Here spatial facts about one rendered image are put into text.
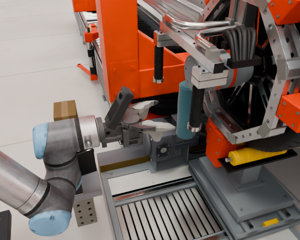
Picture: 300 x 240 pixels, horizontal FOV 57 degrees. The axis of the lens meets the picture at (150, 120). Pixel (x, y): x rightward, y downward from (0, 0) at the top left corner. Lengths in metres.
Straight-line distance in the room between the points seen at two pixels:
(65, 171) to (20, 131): 1.54
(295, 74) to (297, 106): 0.09
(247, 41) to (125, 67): 0.72
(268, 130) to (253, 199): 0.58
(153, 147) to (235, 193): 0.45
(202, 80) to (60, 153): 0.42
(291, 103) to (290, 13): 0.23
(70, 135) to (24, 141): 1.47
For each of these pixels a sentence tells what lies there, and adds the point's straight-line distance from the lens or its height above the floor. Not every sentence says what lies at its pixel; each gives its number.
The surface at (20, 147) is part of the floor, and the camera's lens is 2.15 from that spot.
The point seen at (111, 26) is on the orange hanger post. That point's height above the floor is 0.91.
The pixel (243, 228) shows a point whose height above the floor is 0.16.
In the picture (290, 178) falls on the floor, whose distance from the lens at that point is 1.94.
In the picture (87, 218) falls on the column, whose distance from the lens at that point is 1.54.
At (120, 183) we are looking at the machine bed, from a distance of 1.62.
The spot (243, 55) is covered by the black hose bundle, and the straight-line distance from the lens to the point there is 0.79.
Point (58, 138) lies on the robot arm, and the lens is 0.73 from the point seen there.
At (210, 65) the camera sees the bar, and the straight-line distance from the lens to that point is 0.77.
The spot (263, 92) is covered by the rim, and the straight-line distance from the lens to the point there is 1.08.
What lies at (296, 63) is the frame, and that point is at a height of 0.97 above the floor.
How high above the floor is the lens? 1.27
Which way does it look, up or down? 35 degrees down
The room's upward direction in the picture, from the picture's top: straight up
